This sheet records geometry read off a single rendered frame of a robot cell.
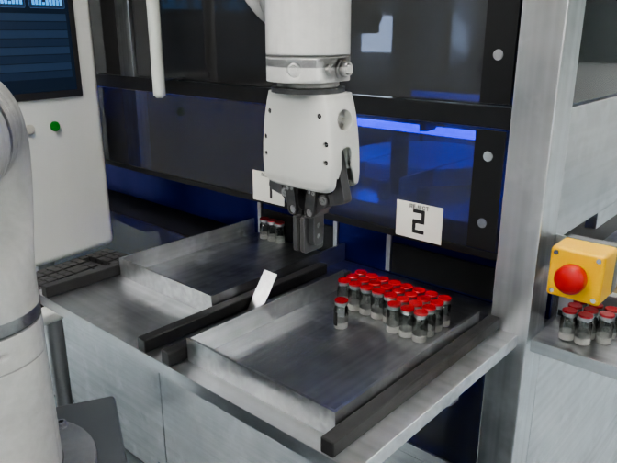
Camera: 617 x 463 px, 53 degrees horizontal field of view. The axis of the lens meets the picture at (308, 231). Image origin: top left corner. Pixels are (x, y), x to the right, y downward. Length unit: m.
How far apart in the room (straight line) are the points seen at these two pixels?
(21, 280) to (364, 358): 0.46
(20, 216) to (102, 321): 0.39
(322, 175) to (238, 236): 0.76
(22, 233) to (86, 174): 0.90
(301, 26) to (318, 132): 0.10
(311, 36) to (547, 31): 0.38
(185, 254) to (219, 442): 0.56
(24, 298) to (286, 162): 0.28
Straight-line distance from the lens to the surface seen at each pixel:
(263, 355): 0.88
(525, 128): 0.90
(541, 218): 0.92
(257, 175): 1.23
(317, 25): 0.60
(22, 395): 0.67
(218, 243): 1.32
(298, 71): 0.60
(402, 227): 1.03
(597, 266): 0.90
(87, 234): 1.58
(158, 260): 1.23
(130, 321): 1.02
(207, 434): 1.67
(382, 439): 0.73
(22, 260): 0.64
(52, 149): 1.50
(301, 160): 0.63
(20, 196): 0.68
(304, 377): 0.83
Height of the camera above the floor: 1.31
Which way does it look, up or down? 18 degrees down
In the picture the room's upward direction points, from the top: straight up
